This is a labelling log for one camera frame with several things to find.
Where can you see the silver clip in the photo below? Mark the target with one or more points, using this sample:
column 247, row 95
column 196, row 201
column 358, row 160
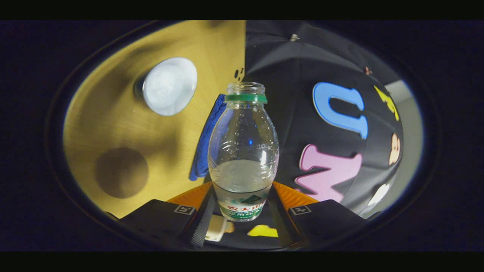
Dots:
column 294, row 37

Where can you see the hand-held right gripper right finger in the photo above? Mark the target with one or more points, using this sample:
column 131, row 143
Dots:
column 283, row 226

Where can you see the round brown coaster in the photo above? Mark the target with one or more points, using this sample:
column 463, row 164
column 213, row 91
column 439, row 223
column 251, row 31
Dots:
column 121, row 173

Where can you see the blue towel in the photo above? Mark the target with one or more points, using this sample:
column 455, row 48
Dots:
column 202, row 151

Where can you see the clear plastic water bottle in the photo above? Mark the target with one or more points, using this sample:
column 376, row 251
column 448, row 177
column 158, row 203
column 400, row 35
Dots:
column 244, row 151

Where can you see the white toaster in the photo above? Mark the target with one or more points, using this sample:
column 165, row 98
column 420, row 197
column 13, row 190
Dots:
column 216, row 228

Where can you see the black backdrop cloth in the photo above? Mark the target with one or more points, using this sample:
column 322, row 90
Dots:
column 295, row 113

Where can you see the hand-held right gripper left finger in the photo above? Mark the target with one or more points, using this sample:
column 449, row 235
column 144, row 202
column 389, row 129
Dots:
column 202, row 226

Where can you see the copper clip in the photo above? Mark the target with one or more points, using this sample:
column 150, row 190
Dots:
column 367, row 70

